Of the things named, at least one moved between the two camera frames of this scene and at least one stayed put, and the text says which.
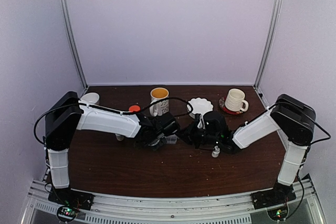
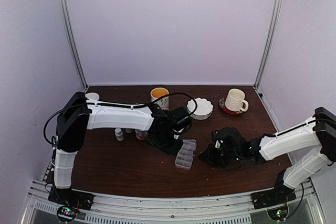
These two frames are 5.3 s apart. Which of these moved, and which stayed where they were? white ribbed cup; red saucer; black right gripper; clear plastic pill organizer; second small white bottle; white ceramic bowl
Moved: black right gripper; clear plastic pill organizer
Stayed: red saucer; white ceramic bowl; second small white bottle; white ribbed cup
